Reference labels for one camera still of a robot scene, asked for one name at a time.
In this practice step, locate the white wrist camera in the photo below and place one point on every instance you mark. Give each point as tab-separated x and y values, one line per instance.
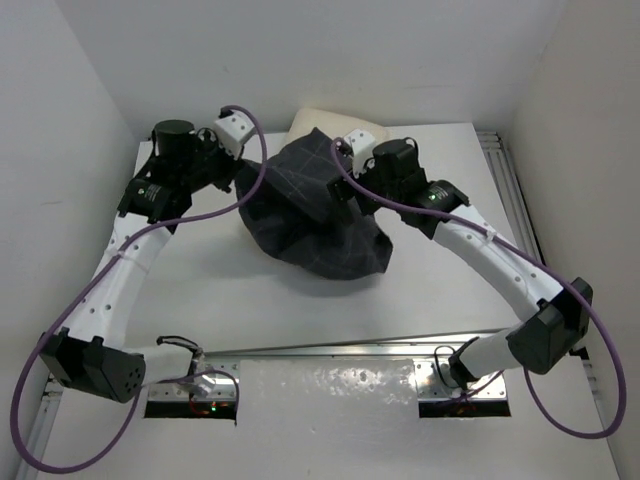
361	144
232	132

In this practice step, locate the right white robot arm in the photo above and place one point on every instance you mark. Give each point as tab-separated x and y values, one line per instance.
552	317

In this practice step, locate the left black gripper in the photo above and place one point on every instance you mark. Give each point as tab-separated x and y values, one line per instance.
231	166

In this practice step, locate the dark plaid pillowcase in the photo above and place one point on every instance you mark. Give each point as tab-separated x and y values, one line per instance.
292	217

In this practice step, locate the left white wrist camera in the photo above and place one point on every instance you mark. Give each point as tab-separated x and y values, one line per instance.
232	132

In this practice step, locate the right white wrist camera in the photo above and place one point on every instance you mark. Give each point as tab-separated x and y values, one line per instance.
361	144

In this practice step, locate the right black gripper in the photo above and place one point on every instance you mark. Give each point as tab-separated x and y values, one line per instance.
341	190

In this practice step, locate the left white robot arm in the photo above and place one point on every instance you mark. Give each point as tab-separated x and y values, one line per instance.
87	352

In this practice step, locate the cream pillow with bear print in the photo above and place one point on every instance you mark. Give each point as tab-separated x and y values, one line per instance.
331	124

